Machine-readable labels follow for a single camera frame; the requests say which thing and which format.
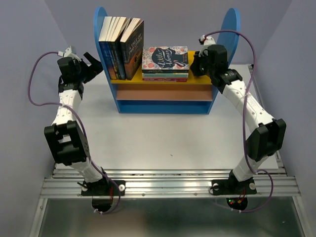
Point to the Animal Farm blue book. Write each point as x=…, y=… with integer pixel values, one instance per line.
x=109, y=36

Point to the teal spine book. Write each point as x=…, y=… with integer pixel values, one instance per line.
x=158, y=75

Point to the Nineteen Eighty-Four dark book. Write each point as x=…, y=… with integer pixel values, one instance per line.
x=123, y=23

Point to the pink red spine book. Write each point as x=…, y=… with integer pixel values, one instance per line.
x=166, y=80

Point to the blue yellow wooden bookshelf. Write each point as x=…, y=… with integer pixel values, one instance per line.
x=194, y=95

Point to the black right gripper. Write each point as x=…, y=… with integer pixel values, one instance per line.
x=193, y=66

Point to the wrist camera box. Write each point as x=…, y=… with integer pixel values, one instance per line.
x=205, y=41
x=69, y=52

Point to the aluminium mounting rail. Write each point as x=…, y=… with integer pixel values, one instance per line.
x=167, y=183

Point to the Little Women floral book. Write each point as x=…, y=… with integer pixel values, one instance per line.
x=165, y=59

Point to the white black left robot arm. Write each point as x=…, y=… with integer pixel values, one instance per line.
x=66, y=139

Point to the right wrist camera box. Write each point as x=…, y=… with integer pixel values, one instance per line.
x=205, y=41

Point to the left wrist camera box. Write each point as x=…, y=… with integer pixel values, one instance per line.
x=69, y=52

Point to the Tale of Two Cities book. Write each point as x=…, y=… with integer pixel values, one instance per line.
x=132, y=43

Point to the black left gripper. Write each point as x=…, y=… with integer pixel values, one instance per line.
x=94, y=69

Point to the Jane Eyre blue book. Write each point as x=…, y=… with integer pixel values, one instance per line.
x=103, y=45

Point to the Three Days to See book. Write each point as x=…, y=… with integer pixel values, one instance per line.
x=113, y=42

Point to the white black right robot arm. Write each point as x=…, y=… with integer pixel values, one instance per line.
x=266, y=133

